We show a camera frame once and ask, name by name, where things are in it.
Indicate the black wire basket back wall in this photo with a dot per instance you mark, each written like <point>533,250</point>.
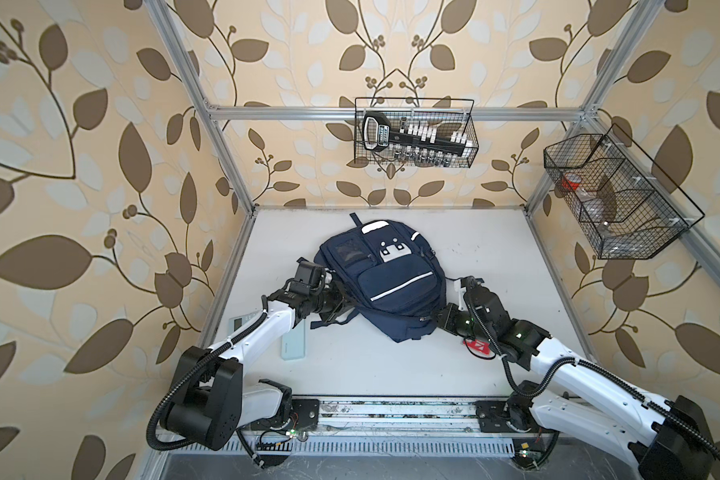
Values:
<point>445,104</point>

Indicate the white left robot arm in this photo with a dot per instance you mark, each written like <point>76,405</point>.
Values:
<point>209,401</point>

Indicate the navy blue student backpack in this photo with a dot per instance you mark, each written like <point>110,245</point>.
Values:
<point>391,276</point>

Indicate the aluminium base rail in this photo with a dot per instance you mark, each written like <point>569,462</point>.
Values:
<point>389,416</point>

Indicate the aluminium cage frame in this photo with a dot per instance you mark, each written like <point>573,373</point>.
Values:
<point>599,120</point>

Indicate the mint green pencil case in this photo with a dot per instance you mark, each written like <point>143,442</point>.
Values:
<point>294,343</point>

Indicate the black wire basket wall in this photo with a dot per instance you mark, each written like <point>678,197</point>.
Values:
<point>445,104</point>
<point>630,205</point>

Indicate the black wire basket right wall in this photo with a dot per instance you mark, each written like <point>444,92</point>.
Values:
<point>630,205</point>

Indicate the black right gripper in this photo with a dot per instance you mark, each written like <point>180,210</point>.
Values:
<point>446,321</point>

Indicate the red stationery blister pack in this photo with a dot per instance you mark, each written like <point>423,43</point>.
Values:
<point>479,349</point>

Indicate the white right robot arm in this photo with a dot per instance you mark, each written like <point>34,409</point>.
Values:
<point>560,390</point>

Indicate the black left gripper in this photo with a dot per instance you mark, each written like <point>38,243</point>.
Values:
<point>340,301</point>

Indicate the black socket wrench set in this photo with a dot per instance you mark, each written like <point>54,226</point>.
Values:
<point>422,133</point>

